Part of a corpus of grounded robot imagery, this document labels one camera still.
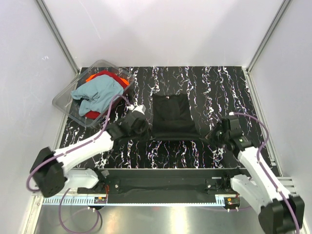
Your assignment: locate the black t shirt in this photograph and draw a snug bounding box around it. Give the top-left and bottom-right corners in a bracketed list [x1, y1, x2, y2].
[151, 94, 207, 142]

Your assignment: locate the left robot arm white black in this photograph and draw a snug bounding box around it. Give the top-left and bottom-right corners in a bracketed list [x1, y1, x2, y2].
[26, 110, 147, 198]

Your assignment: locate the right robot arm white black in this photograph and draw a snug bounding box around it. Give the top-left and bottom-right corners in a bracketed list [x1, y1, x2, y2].
[205, 113, 305, 234]

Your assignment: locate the black marbled table mat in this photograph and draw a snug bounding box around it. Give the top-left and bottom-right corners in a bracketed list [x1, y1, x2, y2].
[48, 65, 278, 169]

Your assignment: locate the red t shirt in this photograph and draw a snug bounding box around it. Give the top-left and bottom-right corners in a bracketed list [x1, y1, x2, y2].
[85, 71, 130, 119]

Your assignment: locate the light blue t shirt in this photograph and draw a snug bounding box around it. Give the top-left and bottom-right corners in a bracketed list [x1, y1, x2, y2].
[71, 75, 124, 117]

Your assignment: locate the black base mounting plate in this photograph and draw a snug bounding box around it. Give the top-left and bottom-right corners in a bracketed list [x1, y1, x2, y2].
[77, 168, 252, 204]

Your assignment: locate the right orange black connector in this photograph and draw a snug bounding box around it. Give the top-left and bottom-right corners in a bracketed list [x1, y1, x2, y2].
[225, 197, 240, 207]

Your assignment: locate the orange black connector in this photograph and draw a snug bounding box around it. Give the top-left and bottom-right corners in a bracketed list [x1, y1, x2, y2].
[94, 196, 107, 204]
[225, 197, 240, 207]

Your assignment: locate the orange t shirt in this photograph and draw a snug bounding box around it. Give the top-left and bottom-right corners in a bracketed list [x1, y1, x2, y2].
[86, 75, 129, 85]

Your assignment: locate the left orange black connector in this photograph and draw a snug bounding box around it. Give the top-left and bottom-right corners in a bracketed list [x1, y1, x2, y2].
[94, 196, 107, 204]

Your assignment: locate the clear plastic bin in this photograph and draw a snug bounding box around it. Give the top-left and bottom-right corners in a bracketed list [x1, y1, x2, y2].
[52, 60, 135, 127]

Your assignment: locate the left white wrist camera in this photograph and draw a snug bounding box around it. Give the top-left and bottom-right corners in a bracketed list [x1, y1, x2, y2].
[128, 104, 146, 115]

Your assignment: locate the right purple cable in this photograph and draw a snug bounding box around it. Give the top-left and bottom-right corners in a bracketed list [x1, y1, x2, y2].
[229, 112, 302, 234]

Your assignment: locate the aluminium rail crossbar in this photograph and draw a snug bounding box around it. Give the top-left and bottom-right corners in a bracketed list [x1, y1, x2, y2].
[33, 176, 298, 195]

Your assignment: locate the white slotted cable duct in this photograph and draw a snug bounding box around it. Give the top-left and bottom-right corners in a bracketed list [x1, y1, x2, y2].
[43, 195, 225, 207]

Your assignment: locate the right aluminium frame post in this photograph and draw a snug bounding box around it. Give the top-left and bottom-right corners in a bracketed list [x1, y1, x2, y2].
[246, 0, 292, 73]

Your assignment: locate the aluminium frame post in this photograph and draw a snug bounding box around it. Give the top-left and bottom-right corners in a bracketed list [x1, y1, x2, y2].
[246, 0, 292, 73]
[35, 0, 80, 75]

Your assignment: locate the left aluminium frame post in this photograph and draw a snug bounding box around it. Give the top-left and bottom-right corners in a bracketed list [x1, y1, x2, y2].
[35, 0, 80, 75]

